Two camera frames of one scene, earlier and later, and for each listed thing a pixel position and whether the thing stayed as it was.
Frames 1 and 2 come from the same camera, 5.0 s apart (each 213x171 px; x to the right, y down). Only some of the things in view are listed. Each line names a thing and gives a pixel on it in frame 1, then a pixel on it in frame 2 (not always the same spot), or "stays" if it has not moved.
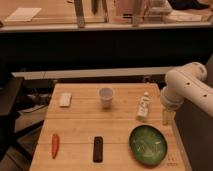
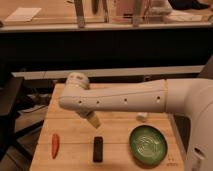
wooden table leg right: (137, 14) stays
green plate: (148, 144) stays
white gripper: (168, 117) -> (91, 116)
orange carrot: (55, 145) stays
